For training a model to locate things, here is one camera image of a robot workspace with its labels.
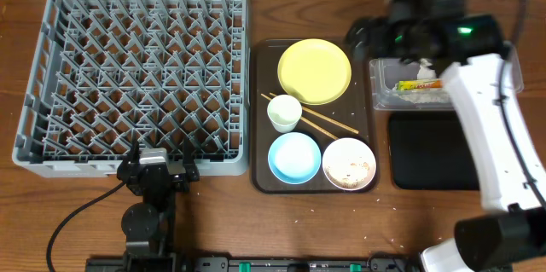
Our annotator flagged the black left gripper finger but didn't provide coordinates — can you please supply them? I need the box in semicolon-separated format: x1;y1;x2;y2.
124;139;139;165
182;136;195;170

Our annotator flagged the white tissue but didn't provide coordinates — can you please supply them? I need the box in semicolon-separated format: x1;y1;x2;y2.
393;59;450;104

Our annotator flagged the green snack wrapper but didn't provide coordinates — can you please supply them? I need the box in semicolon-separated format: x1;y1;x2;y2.
395;79;443;91

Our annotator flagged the white cup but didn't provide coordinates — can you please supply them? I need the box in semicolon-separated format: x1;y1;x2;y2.
267;95;303;133

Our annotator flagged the light blue bowl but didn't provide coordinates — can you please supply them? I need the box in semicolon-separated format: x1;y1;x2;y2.
267;132;322;185

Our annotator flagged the pink bowl with rice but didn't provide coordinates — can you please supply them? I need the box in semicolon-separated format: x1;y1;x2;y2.
322;137;377;191

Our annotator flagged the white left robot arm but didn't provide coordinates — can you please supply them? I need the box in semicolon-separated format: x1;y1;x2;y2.
117;140;200;271

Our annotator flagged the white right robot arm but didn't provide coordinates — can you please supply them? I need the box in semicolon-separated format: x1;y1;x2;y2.
346;0;545;271

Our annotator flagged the grey dishwasher rack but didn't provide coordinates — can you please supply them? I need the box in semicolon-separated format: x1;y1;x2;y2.
12;0;250;177

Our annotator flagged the black waste tray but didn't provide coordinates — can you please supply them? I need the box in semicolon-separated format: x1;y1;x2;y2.
388;111;479;191

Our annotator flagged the clear plastic bin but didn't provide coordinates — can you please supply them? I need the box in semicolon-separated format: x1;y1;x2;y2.
369;45;525;112

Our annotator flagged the lower wooden chopstick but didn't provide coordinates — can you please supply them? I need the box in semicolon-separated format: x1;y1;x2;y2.
260;93;339;140

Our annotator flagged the wooden chopstick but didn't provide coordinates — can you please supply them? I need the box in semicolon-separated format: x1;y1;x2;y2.
260;93;339;140
267;92;359;135

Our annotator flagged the upper wooden chopstick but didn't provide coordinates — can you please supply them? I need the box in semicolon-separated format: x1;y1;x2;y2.
267;92;359;135

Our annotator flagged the yellow plate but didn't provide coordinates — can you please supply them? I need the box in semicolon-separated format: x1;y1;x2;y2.
277;38;352;106

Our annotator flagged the dark brown serving tray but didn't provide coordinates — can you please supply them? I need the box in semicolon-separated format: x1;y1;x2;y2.
250;39;378;194

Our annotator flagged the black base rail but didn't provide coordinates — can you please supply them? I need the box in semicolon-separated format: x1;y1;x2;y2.
84;255;421;272

